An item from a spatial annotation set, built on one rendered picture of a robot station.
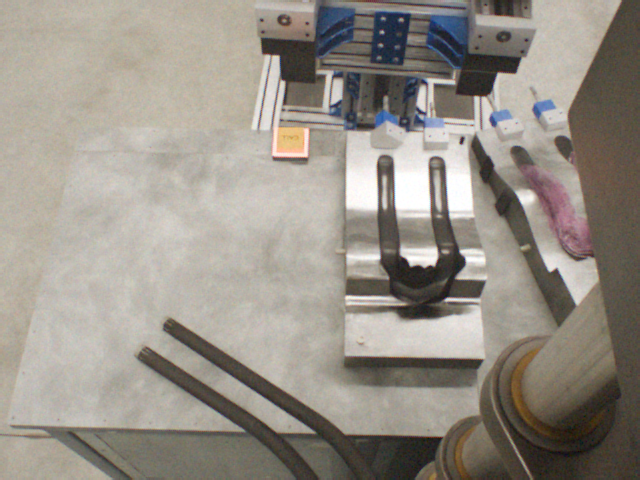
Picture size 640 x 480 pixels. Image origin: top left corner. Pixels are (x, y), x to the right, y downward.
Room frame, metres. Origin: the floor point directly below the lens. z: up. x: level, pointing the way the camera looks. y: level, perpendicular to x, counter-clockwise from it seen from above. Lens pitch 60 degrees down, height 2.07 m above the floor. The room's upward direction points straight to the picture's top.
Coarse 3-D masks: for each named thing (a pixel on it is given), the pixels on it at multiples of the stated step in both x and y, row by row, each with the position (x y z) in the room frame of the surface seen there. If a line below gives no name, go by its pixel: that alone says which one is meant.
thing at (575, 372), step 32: (576, 320) 0.16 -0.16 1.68; (544, 352) 0.17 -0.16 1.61; (576, 352) 0.15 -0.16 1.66; (608, 352) 0.13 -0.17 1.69; (544, 384) 0.15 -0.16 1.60; (576, 384) 0.13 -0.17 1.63; (608, 384) 0.13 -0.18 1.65; (544, 416) 0.13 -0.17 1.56; (576, 416) 0.13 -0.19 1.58; (480, 448) 0.15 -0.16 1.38
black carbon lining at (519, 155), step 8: (560, 136) 0.94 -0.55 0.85; (560, 144) 0.93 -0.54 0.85; (568, 144) 0.92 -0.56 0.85; (512, 152) 0.90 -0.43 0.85; (520, 152) 0.90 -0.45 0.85; (560, 152) 0.90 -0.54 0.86; (568, 152) 0.90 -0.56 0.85; (520, 160) 0.88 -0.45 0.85; (528, 160) 0.88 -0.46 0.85; (568, 160) 0.87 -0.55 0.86; (576, 256) 0.63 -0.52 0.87
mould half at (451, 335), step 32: (352, 160) 0.85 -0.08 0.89; (416, 160) 0.85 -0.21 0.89; (448, 160) 0.85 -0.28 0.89; (352, 192) 0.77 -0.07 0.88; (416, 192) 0.77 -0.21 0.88; (448, 192) 0.77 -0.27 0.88; (352, 224) 0.69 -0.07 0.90; (416, 224) 0.69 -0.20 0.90; (352, 256) 0.60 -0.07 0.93; (416, 256) 0.60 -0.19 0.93; (480, 256) 0.60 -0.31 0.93; (352, 288) 0.55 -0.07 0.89; (384, 288) 0.55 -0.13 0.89; (480, 288) 0.55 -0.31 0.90; (352, 320) 0.50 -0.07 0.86; (384, 320) 0.50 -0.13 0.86; (416, 320) 0.50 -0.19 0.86; (448, 320) 0.50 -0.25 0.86; (480, 320) 0.50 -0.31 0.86; (352, 352) 0.44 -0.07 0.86; (384, 352) 0.44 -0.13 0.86; (416, 352) 0.44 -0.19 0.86; (448, 352) 0.44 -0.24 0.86; (480, 352) 0.44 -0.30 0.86
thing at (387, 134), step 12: (384, 96) 1.01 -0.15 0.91; (384, 108) 0.98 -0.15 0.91; (384, 120) 0.93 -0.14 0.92; (396, 120) 0.95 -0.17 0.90; (372, 132) 0.92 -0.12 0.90; (384, 132) 0.89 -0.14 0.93; (396, 132) 0.90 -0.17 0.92; (372, 144) 0.89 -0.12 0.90; (384, 144) 0.88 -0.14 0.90; (396, 144) 0.88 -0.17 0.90
